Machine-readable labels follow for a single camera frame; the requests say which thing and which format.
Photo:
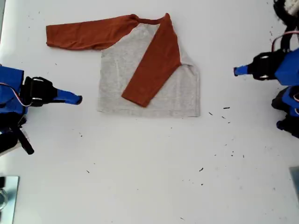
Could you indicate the grey t-shirt with brown sleeves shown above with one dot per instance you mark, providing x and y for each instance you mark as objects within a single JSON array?
[{"x": 149, "y": 77}]

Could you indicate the black clamp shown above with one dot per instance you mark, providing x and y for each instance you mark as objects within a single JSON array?
[{"x": 2, "y": 182}]

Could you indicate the black camera stalk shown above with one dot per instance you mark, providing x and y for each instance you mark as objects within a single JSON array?
[
  {"x": 26, "y": 142},
  {"x": 285, "y": 42}
]

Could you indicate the white and black camera box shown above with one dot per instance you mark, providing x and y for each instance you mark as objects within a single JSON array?
[{"x": 289, "y": 7}]

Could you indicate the steel post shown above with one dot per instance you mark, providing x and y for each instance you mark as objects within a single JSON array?
[{"x": 11, "y": 198}]

